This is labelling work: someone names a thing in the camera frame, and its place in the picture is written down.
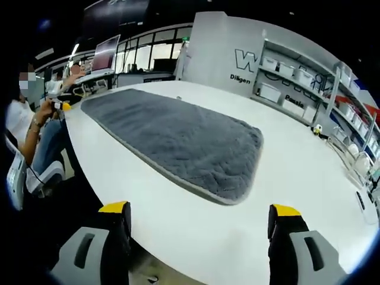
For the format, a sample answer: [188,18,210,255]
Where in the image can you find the grey towel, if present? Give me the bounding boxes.
[80,88,265,206]

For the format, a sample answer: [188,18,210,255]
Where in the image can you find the person's left hand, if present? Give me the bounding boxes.
[34,99,60,122]

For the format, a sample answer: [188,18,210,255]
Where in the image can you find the person's legs in jeans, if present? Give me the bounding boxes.
[31,118,71,176]

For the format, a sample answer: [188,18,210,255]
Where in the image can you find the white monitor desk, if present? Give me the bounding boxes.
[74,70,116,86]

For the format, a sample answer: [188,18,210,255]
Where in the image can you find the person's white shirt torso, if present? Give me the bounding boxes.
[5,99,36,143]

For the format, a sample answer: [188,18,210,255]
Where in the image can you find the large monitor on stand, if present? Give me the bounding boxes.
[91,34,122,74]

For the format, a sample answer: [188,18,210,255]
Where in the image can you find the dark grey counter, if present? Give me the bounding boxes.
[117,71,176,88]

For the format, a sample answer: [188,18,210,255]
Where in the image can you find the dark hanging ceiling screen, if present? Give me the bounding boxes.
[81,0,151,30]

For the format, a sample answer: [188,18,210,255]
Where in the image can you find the glass window partition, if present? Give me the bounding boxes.
[114,25,194,74]

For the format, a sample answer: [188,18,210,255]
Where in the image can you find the hanging white coat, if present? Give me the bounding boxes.
[175,43,191,81]

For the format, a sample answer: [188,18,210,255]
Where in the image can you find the spare hand-held gripper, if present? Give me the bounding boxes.
[310,123,329,139]

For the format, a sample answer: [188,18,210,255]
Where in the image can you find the tall grey metal rack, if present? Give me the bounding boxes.
[325,61,380,167]

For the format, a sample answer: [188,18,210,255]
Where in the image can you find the storage shelf with white bins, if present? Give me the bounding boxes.
[258,56,380,155]

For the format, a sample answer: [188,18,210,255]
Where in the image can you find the grey metal shelf rack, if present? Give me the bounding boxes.
[251,29,341,125]

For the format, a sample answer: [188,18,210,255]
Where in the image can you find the wire dish rack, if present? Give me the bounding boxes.
[326,126,376,191]

